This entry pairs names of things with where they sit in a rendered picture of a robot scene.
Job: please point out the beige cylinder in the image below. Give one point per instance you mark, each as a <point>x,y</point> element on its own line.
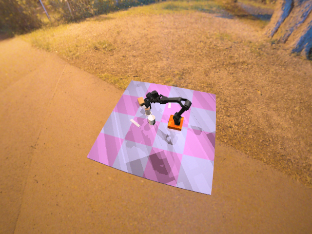
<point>151,119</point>

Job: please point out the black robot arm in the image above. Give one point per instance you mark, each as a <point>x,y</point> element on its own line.
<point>177,116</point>

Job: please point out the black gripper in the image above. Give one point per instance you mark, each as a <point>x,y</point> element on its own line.
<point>147,102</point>

